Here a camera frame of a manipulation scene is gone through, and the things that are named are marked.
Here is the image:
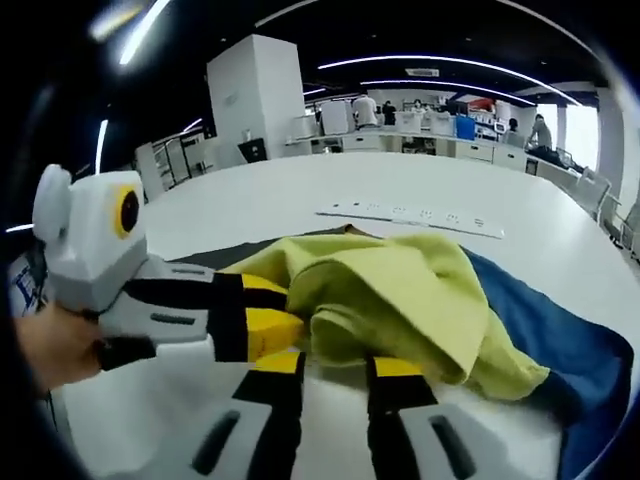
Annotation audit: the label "metal shelf rack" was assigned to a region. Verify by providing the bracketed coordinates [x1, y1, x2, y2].
[133, 130, 207, 194]

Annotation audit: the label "black sign board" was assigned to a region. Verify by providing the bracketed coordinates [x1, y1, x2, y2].
[237, 138, 270, 163]

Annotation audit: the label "white power strip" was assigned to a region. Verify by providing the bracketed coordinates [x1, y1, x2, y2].
[314, 198, 506, 240]

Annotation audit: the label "white square pillar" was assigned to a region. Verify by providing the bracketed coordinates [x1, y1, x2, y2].
[205, 33, 305, 169]

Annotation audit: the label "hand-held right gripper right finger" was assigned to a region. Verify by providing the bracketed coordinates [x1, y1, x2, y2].
[366, 356, 485, 480]

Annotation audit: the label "white ceiling light strip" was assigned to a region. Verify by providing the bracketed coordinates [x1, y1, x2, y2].
[317, 53, 585, 107]
[94, 119, 110, 166]
[118, 0, 172, 66]

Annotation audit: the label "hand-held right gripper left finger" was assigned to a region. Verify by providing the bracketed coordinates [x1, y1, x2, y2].
[187, 349, 308, 480]

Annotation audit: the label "white counter cabinets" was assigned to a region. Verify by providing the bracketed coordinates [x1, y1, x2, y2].
[284, 123, 530, 169]

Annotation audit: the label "person's left hand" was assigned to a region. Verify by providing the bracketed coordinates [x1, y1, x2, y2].
[12, 299, 109, 399]

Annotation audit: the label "yellow blue grey garment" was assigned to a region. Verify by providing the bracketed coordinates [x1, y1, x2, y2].
[177, 223, 635, 480]

